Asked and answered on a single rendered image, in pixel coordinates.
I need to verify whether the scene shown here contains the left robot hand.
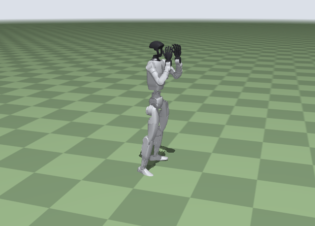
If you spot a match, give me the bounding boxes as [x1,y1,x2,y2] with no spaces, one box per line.
[171,44,181,63]

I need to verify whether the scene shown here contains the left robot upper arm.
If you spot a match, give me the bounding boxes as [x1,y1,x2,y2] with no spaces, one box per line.
[162,59,181,79]

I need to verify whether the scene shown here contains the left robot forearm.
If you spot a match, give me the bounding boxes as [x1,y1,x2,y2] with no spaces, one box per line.
[175,59,183,74]

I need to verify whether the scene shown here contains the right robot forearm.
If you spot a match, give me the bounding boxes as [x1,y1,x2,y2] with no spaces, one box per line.
[157,62,171,84]

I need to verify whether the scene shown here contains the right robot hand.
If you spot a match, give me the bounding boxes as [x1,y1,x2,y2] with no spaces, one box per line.
[162,46,174,66]

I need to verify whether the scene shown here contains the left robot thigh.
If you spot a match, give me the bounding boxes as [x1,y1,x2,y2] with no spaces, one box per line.
[156,99,169,136]

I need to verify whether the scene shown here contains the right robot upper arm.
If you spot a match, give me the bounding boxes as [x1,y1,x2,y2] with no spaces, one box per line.
[146,62,165,86]

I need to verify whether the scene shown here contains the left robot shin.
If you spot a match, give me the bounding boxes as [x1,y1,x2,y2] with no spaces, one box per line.
[153,132,163,157]

